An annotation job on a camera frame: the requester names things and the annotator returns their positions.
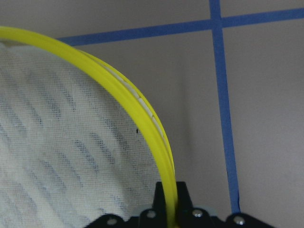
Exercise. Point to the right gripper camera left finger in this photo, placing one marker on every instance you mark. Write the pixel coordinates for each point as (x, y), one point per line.
(153, 217)

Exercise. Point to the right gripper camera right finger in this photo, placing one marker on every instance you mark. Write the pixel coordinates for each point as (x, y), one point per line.
(189, 216)

